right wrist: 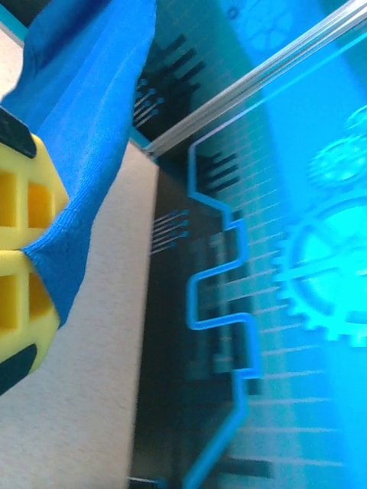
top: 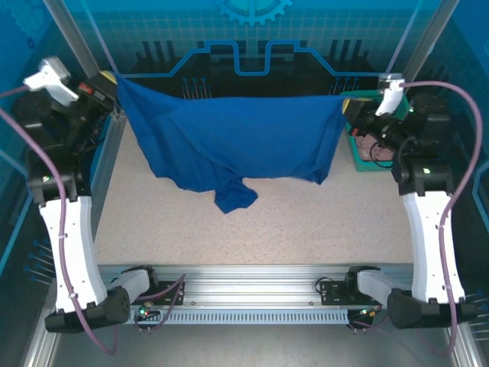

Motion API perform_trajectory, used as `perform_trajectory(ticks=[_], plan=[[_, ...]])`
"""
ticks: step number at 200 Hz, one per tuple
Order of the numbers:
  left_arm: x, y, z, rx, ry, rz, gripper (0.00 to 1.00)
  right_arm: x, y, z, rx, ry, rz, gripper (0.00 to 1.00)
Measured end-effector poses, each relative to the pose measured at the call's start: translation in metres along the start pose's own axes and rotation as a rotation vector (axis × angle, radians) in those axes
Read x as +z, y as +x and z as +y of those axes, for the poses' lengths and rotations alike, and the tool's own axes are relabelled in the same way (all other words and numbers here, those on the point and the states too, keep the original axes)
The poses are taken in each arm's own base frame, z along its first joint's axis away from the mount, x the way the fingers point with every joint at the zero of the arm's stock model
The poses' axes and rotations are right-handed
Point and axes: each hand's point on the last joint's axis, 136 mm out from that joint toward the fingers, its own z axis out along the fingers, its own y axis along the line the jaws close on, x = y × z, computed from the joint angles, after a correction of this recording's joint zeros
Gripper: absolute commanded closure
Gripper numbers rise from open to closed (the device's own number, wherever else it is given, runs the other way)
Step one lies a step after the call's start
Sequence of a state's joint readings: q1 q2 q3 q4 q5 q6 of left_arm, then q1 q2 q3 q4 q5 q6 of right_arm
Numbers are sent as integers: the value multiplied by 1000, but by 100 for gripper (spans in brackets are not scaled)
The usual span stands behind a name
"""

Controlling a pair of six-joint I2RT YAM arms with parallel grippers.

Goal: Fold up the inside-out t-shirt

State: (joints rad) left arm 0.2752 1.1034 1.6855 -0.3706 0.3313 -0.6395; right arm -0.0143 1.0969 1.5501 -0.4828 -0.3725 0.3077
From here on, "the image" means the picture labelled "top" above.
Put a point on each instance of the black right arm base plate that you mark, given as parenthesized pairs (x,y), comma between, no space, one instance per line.
(332,292)

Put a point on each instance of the aluminium mounting rail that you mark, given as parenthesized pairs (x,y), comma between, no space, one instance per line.
(248,286)

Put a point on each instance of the blue t-shirt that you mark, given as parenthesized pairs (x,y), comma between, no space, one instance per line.
(229,141)

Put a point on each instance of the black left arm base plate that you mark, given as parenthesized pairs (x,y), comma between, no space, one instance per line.
(168,294)

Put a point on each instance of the green plastic mesh basket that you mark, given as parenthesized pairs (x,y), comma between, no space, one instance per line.
(357,156)

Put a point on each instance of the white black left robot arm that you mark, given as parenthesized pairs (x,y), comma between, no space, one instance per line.
(82,248)

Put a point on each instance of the small connector with LEDs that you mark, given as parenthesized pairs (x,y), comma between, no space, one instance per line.
(368,311)
(147,309)

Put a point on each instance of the aluminium frame post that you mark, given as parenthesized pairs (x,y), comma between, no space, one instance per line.
(75,30)
(422,46)

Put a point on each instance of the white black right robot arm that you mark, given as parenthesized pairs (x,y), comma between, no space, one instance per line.
(424,244)

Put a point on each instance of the aluminium side rail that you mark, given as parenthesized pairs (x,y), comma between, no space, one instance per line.
(109,153)

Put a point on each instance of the pink crumpled cloth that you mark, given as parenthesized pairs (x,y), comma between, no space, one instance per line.
(372,151)

